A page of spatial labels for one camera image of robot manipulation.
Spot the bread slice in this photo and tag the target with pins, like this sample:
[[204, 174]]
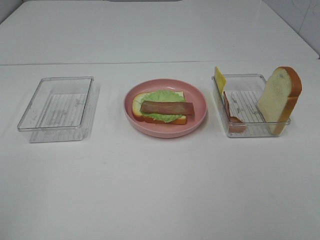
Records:
[[141, 118], [279, 98]]

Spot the yellow cheese slice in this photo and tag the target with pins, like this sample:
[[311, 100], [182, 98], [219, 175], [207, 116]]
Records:
[[220, 82]]

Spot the green lettuce leaf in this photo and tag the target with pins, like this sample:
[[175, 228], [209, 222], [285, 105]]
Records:
[[161, 96]]

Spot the clear plastic container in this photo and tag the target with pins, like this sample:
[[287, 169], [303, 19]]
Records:
[[62, 109], [243, 92]]

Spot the pink round plate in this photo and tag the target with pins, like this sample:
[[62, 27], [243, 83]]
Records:
[[166, 130]]

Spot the right clear plastic container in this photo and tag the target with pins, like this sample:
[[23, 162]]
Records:
[[243, 92]]

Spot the left clear plastic container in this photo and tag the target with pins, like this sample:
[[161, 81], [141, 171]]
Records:
[[62, 109]]

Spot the bacon strip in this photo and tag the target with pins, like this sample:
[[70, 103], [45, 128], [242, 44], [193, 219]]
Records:
[[167, 108], [235, 125]]

